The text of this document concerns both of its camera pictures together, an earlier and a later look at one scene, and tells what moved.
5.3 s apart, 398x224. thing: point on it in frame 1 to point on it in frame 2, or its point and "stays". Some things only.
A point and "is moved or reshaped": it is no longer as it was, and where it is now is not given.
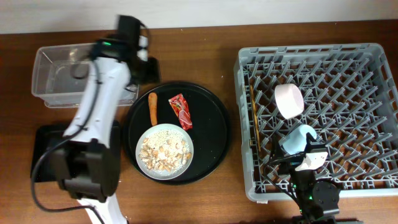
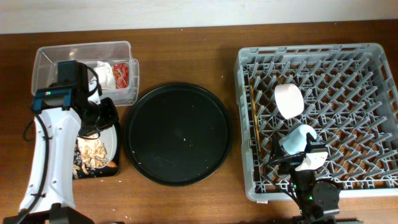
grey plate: (165, 151) is moved or reshaped
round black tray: (197, 109) stays
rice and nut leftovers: (165, 150) is moved or reshaped
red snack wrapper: (182, 111) is moved or reshaped
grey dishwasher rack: (346, 96) stays
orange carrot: (152, 102) is moved or reshaped
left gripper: (152, 72) to (112, 110)
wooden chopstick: (255, 117) stays
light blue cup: (295, 142) stays
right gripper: (289, 164) stays
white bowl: (289, 100) stays
